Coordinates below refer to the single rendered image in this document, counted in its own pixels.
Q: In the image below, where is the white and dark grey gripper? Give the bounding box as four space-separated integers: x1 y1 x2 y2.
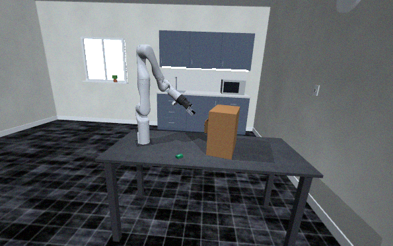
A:
172 91 196 115

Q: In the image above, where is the tan wooden chest of drawers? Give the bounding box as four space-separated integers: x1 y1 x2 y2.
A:
206 104 240 159

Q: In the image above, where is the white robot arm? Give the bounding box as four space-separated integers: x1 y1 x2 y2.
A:
135 44 177 144

